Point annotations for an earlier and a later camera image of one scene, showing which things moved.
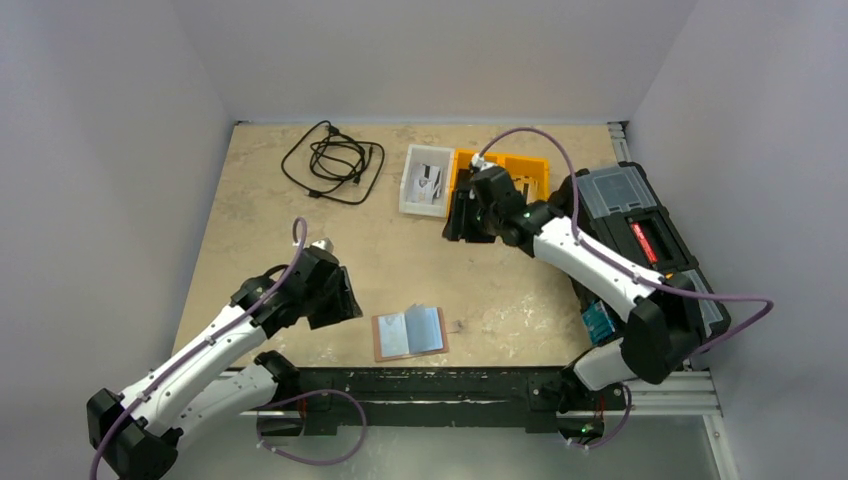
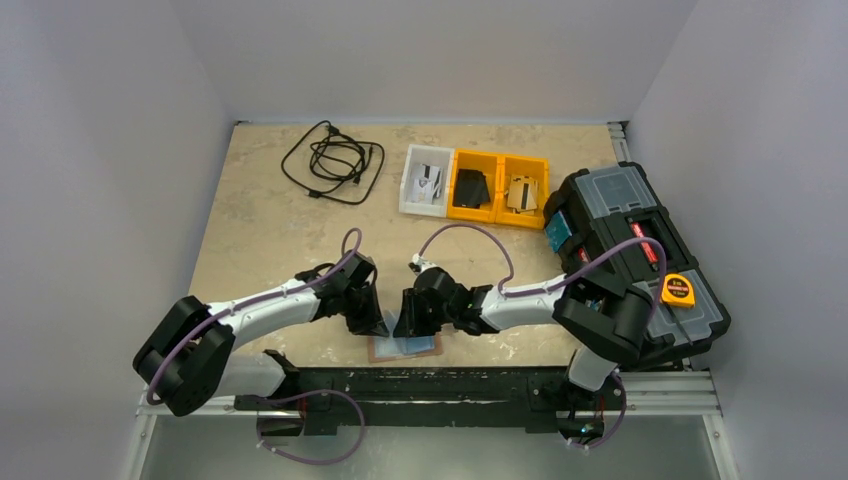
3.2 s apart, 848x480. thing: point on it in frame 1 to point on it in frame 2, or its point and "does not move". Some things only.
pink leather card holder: (417, 332) does not move
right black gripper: (472, 206) to (411, 309)
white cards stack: (427, 188) does not move
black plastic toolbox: (619, 213) does not move
